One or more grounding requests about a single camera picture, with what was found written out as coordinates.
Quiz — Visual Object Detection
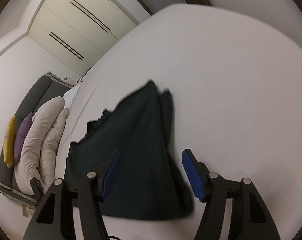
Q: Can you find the grey sofa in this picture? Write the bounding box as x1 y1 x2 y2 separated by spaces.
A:
0 72 72 208

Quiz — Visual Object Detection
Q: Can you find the beige folded duvet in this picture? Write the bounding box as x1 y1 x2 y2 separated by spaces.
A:
14 96 70 195

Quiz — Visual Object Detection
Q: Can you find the yellow cushion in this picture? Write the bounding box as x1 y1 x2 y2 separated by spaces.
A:
3 115 16 168

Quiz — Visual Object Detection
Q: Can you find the cream wardrobe with handles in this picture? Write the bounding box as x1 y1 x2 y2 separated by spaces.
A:
28 0 136 75

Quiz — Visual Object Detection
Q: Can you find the white bed mattress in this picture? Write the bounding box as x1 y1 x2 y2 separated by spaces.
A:
56 4 302 239

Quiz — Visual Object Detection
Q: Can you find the dark green knit garment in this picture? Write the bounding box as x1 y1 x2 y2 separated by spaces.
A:
65 81 193 220

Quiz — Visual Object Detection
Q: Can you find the purple cushion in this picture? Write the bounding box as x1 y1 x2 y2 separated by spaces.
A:
13 113 32 165

